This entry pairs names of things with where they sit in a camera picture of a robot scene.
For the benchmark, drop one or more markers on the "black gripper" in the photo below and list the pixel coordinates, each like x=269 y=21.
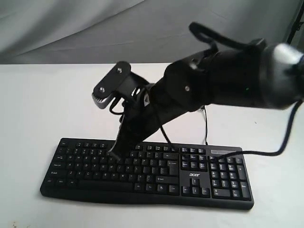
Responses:
x=146 y=109

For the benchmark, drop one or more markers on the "grey backdrop cloth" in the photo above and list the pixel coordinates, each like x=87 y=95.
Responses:
x=138 y=31

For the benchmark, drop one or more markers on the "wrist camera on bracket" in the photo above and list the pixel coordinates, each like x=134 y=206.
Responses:
x=119 y=82

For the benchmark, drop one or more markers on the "black acer keyboard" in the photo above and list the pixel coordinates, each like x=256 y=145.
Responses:
x=151 y=173

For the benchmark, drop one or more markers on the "black tripod stand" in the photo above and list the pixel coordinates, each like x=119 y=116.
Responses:
x=296 y=25

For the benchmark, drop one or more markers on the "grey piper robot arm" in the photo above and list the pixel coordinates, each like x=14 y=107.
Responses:
x=269 y=77

